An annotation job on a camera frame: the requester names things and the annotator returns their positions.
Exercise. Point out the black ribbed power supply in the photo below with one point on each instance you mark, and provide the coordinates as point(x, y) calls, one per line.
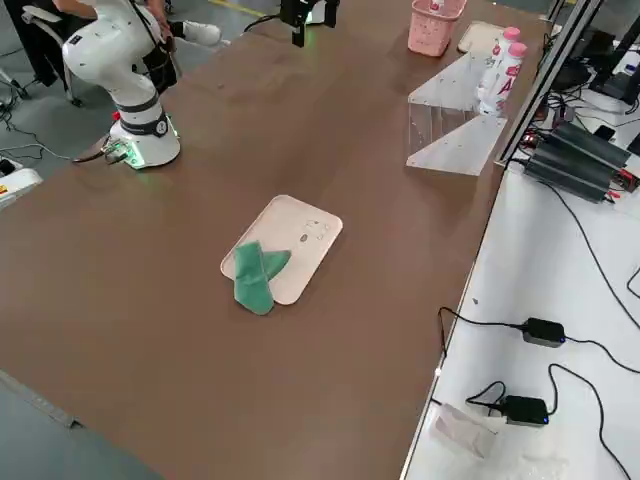
point(595, 145)
point(570, 177)

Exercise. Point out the grey office chair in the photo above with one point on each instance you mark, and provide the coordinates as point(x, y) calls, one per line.
point(55, 50)

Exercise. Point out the aluminium upright post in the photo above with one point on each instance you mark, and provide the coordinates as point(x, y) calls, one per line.
point(540, 85)

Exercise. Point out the pink plastic basket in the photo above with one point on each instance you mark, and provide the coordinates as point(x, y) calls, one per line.
point(430, 35)

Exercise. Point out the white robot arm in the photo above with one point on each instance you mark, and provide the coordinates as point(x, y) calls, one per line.
point(100, 50)

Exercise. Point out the clear acrylic shelf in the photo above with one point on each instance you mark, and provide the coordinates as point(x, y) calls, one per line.
point(450, 150)

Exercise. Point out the white floor box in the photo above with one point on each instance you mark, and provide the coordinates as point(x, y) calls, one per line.
point(15, 182)

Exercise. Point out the black power adapter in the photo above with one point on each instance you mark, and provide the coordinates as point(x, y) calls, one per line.
point(544, 331)
point(525, 410)

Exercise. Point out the person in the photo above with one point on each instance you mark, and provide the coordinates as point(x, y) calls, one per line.
point(30, 40)

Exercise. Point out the aluminium frame post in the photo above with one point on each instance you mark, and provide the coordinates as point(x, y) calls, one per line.
point(555, 11)

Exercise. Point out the black phone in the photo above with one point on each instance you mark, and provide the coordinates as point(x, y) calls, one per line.
point(605, 132)

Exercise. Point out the clear plastic bag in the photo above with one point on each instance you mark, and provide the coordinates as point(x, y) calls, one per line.
point(465, 430)

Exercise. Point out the pink cap white bottle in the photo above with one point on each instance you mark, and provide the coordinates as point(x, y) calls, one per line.
point(502, 50)
point(439, 4)
point(505, 85)

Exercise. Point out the black monitor stand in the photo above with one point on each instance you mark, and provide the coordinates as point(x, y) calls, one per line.
point(612, 50)

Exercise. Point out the beige rabbit print tray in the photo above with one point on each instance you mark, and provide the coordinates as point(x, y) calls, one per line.
point(300, 235)
point(480, 37)

